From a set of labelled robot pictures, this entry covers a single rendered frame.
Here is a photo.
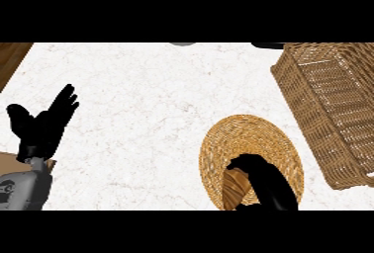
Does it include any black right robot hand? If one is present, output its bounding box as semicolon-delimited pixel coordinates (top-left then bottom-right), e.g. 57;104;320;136
224;153;300;211

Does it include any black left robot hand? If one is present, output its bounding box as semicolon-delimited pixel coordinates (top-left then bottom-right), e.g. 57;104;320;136
5;83;79;164

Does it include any brown croissant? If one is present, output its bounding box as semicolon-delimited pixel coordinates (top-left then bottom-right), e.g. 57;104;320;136
221;167;260;211

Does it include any brown wicker basket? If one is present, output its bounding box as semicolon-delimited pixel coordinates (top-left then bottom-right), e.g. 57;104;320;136
269;42;374;192

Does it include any light brown flat board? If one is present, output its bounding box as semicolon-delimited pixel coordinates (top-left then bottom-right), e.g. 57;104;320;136
0;151;59;176

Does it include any brown wooden panel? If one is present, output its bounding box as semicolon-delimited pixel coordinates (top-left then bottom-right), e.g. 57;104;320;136
0;42;35;94

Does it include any black rounded object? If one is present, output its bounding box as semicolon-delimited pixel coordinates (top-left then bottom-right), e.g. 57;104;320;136
249;42;286;50

